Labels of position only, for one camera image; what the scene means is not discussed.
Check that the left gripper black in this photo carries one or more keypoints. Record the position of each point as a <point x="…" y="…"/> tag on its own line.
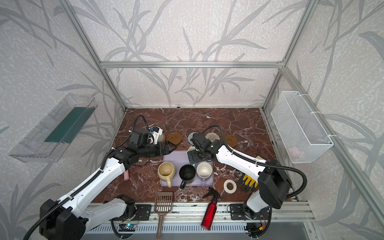
<point x="163" y="149"/>

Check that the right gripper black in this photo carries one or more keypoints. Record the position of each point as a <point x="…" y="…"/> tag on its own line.
<point x="194" y="157"/>

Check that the brown wooden coaster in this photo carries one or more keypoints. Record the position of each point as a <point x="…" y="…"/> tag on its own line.
<point x="231" y="141"/>
<point x="175" y="138"/>

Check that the white and blue mug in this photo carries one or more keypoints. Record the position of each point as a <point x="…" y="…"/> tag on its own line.
<point x="191" y="149"/>

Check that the white rainbow rope coaster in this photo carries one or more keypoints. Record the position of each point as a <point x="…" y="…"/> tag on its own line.
<point x="212" y="137"/>

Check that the grey-blue felt coaster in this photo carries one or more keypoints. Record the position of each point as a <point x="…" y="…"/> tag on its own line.
<point x="190" y="136"/>

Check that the white speckled mug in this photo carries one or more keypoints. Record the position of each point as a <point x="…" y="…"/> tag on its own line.
<point x="161" y="137"/>

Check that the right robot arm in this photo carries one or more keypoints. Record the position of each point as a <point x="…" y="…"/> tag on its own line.
<point x="270" y="176"/>

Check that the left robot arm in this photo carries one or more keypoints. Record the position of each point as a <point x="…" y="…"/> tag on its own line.
<point x="66" y="218"/>

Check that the lilac plastic tray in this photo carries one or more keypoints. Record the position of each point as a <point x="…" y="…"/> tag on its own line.
<point x="179" y="159"/>

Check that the beige ceramic mug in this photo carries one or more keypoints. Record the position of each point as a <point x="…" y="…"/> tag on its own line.
<point x="166" y="173"/>

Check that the black mug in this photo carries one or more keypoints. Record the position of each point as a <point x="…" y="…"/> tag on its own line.
<point x="187" y="174"/>

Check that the white tape roll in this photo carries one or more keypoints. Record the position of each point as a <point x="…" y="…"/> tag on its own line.
<point x="230" y="186"/>

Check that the pink small object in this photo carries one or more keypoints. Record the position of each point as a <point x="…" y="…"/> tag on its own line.
<point x="126" y="176"/>

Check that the brown litter scoop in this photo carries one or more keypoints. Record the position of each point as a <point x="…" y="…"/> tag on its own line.
<point x="163" y="206"/>

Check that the yellow black work glove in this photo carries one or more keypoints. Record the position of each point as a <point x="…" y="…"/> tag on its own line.
<point x="247" y="183"/>

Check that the red spray bottle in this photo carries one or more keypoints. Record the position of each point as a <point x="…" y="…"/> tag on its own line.
<point x="211" y="209"/>

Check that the pink object in basket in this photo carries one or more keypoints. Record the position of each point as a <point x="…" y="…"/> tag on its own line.
<point x="295" y="153"/>

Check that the green sponge pad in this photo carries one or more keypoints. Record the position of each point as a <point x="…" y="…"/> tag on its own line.
<point x="70" y="126"/>

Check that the white mug lilac handle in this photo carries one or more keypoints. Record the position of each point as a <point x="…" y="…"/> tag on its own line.
<point x="204" y="171"/>

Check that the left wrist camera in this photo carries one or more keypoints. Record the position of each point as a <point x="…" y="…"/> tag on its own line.
<point x="154" y="131"/>

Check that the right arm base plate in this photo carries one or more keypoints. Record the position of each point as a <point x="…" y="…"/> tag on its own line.
<point x="241" y="212"/>

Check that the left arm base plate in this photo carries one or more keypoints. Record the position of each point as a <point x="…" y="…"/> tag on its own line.
<point x="139" y="212"/>

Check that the white wire basket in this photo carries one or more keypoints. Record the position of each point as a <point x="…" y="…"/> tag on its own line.
<point x="299" y="126"/>

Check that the clear plastic wall shelf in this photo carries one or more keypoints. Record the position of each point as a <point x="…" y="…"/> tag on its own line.
<point x="33" y="149"/>

